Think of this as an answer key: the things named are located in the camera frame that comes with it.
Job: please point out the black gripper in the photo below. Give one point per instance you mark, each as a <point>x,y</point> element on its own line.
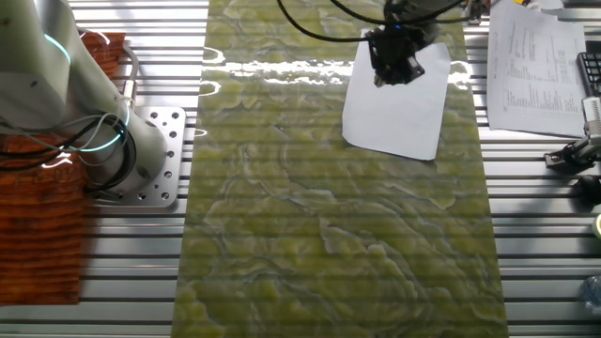
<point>396,44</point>

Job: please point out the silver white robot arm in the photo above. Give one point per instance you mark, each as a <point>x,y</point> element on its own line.
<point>42,70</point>

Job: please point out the printed white paper sheet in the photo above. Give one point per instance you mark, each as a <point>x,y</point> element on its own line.
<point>535,80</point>

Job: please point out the green marble pattern mat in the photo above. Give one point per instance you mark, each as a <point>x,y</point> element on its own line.
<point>328,235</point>

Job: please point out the black keyboard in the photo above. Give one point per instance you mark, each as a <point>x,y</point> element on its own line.
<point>591,66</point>

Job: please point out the clear plastic water bottle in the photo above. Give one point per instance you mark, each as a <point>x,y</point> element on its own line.
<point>592,291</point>

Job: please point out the brown wooden board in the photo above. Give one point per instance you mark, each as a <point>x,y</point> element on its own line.
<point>37,235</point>

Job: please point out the metal corner bracket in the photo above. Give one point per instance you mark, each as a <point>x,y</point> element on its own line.
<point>475,11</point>

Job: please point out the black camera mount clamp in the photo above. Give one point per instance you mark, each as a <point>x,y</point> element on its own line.
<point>570,155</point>

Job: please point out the silver depth camera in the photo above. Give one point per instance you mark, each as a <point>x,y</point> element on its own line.
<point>592,117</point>

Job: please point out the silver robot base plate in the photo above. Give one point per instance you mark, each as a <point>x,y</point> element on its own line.
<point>159,188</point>

